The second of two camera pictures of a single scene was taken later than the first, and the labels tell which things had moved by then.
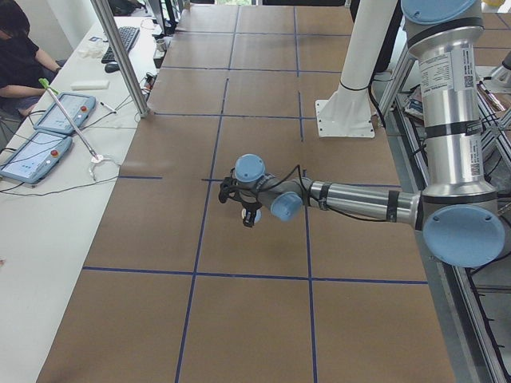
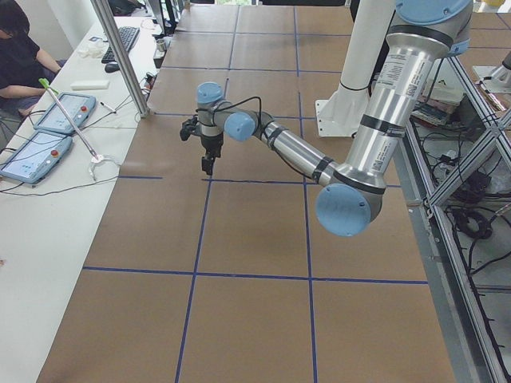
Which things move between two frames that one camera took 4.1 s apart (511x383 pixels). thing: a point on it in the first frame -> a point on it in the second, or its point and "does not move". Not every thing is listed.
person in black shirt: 22,63 does not move
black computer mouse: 112,67 does not move
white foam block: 87,84 does not move
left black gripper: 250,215 -> 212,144
